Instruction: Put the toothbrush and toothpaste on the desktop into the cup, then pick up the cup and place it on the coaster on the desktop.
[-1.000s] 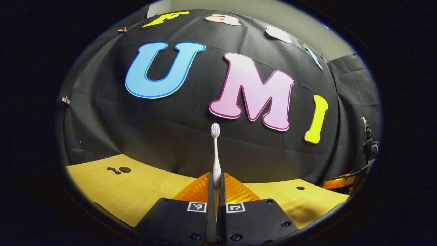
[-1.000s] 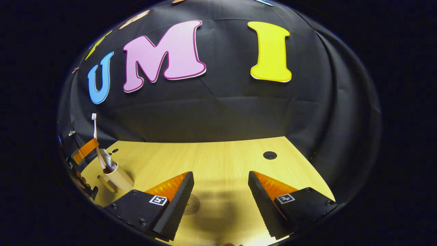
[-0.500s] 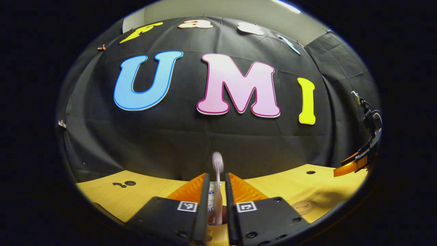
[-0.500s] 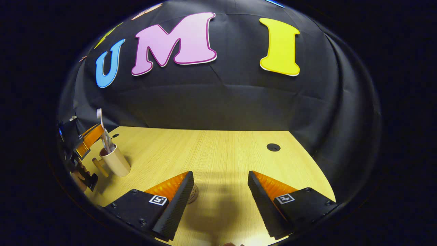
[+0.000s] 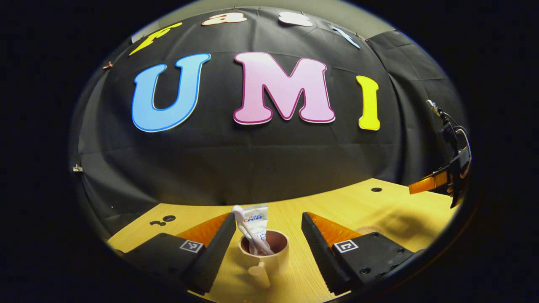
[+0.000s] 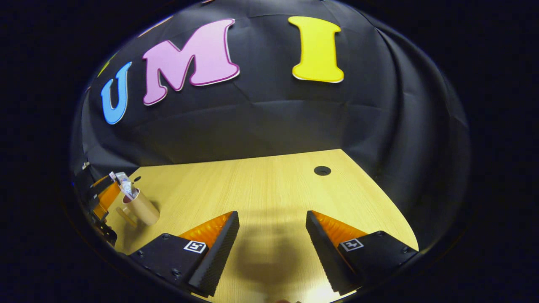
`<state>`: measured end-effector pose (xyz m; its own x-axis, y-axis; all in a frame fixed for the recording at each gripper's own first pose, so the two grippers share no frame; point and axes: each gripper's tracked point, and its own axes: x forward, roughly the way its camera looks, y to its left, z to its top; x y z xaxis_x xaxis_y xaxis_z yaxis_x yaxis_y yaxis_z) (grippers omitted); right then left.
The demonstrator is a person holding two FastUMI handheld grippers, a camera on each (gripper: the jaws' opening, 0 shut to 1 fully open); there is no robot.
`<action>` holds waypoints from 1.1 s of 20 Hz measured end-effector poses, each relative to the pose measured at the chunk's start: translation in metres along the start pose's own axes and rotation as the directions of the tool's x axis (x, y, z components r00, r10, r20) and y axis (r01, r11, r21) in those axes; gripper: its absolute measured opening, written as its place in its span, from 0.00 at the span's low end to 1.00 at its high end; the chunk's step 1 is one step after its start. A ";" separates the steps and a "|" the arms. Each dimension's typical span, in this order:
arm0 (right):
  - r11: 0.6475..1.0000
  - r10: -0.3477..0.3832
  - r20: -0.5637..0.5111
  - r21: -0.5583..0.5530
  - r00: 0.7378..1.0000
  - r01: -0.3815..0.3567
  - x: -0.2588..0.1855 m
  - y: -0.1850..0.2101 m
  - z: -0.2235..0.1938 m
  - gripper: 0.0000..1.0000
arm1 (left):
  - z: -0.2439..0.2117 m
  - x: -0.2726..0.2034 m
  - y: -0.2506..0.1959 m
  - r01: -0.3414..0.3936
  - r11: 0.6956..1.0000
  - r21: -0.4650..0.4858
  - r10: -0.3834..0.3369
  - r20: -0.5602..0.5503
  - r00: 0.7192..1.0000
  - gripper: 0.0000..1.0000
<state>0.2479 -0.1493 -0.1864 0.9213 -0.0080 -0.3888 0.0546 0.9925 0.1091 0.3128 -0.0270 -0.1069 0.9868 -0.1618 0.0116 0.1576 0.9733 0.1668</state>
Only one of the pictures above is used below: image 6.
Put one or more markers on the wooden desktop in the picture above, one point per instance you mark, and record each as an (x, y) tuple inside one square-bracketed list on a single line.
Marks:
[(252, 189)]

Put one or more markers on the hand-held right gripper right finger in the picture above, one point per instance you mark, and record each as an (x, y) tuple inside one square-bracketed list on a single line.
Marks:
[(324, 252)]

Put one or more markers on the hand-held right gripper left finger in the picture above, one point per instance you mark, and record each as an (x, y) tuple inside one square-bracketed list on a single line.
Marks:
[(219, 248)]

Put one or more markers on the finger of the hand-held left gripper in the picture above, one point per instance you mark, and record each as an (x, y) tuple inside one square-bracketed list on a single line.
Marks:
[(99, 185), (107, 200)]

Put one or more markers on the round black desk grommet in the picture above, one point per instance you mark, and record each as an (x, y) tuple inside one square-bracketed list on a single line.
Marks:
[(322, 171)]

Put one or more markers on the white toothpaste tube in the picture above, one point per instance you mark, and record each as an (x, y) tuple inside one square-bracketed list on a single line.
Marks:
[(128, 187)]

